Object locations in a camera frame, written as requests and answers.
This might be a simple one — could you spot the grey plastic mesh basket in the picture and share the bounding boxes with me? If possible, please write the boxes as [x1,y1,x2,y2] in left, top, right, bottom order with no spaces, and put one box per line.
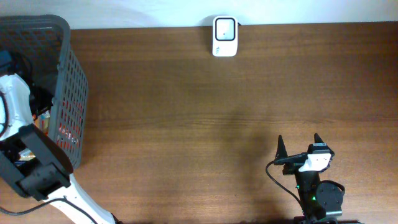
[1,15,89,169]

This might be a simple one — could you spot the white barcode scanner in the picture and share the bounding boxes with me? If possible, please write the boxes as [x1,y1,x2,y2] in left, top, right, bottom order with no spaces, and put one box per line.
[212,16,238,57]

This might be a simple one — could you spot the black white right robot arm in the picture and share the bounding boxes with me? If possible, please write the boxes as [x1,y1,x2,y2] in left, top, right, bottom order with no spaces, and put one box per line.
[273,134,345,223]

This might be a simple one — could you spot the red Hacks candy bag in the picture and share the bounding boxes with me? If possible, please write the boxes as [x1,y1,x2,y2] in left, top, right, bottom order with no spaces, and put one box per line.
[56,98,84,152]

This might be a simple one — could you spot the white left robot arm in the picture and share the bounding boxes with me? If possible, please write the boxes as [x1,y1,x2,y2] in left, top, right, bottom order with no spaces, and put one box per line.
[1,50,119,223]

